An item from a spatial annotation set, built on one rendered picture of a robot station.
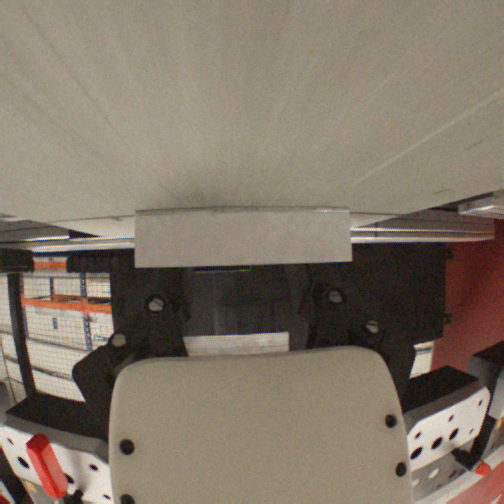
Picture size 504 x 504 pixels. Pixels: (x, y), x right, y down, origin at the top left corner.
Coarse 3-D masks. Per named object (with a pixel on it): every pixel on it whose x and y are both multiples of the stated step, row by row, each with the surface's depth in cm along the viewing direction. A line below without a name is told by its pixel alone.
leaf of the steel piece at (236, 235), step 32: (160, 224) 9; (192, 224) 10; (224, 224) 10; (256, 224) 10; (288, 224) 10; (320, 224) 10; (160, 256) 9; (192, 256) 9; (224, 256) 10; (256, 256) 10; (288, 256) 10; (320, 256) 10
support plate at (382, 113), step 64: (0, 0) 1; (64, 0) 1; (128, 0) 1; (192, 0) 1; (256, 0) 1; (320, 0) 1; (384, 0) 1; (448, 0) 1; (0, 64) 1; (64, 64) 2; (128, 64) 2; (192, 64) 2; (256, 64) 2; (320, 64) 2; (384, 64) 2; (448, 64) 2; (0, 128) 2; (64, 128) 3; (128, 128) 3; (192, 128) 4; (256, 128) 4; (320, 128) 4; (384, 128) 4; (448, 128) 3; (0, 192) 5; (64, 192) 6; (128, 192) 7; (192, 192) 7; (256, 192) 8; (320, 192) 8; (384, 192) 8; (448, 192) 7
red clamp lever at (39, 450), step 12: (36, 444) 11; (48, 444) 12; (36, 456) 11; (48, 456) 12; (36, 468) 10; (48, 468) 11; (60, 468) 12; (48, 480) 10; (60, 480) 12; (48, 492) 10; (60, 492) 11
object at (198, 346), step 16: (208, 336) 20; (224, 336) 20; (240, 336) 20; (256, 336) 20; (272, 336) 21; (192, 352) 20; (208, 352) 20; (224, 352) 20; (240, 352) 20; (256, 352) 20; (272, 352) 21
